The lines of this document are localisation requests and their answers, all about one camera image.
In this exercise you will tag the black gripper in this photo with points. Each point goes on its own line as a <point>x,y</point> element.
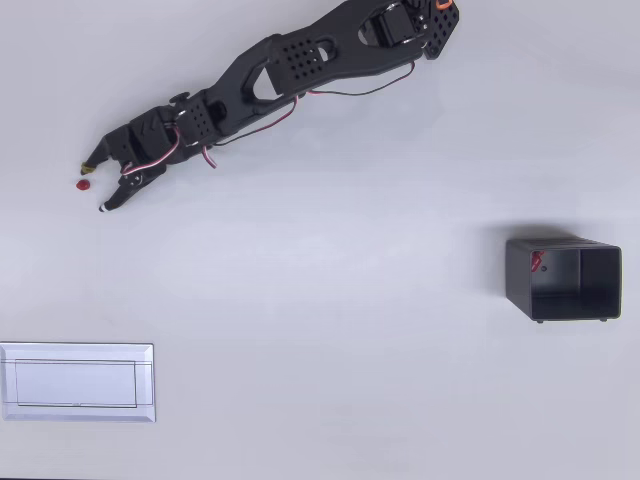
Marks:
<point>119,145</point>

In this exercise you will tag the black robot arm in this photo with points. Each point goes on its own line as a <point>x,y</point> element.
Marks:
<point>325,55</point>

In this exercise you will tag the black orange robot base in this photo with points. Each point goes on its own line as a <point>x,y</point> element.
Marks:
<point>442,30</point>

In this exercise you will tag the black box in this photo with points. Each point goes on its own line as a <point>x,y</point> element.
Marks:
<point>557,290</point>

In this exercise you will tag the white rectangular tray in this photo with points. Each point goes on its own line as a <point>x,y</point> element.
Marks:
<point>75,382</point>

